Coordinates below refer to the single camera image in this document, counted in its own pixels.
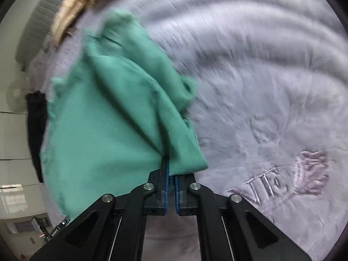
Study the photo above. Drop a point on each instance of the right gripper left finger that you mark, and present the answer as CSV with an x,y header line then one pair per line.
x,y
112,228

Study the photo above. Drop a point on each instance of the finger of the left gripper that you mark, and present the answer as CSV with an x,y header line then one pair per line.
x,y
57,229

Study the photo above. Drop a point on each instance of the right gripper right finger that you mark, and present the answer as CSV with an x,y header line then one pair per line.
x,y
230,228

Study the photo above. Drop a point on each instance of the green jacket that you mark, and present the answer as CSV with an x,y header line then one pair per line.
x,y
121,108

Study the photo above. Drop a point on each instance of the black garment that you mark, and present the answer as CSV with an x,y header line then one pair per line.
x,y
36,123

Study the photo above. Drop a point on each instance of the round white fan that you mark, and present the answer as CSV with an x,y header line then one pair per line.
x,y
16,95

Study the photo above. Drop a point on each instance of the beige striped cloth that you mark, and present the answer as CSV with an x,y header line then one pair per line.
x,y
66,15

